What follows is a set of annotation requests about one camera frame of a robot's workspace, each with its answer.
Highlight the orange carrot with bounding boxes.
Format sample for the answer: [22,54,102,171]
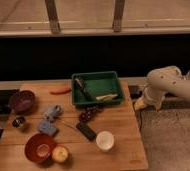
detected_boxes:
[50,87,71,95]

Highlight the white cup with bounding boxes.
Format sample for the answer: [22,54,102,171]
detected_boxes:
[96,131,115,152]

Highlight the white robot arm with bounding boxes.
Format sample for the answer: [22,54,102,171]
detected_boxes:
[134,66,190,111]

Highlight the wooden cutting board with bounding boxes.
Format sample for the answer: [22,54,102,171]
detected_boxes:
[0,82,148,171]

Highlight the black dish brush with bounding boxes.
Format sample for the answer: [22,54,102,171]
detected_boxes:
[74,78,93,101]

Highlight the purple bowl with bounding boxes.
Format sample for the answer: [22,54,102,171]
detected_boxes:
[8,90,36,113]

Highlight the red bowl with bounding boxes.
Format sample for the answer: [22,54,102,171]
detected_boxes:
[24,133,56,164]

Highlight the red yellow apple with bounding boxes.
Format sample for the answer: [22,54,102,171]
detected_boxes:
[52,145,69,163]

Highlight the blue grey toy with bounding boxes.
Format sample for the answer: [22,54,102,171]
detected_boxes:
[44,105,62,122]

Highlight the small metal cup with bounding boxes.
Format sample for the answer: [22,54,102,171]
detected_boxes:
[12,116,26,128]

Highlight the yellow banana in bin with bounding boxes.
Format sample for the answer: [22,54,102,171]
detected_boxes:
[96,94,118,101]

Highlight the green plastic bin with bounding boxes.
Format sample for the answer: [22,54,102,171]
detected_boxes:
[71,71,124,108]

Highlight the black remote control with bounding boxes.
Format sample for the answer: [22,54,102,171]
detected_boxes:
[76,122,96,141]

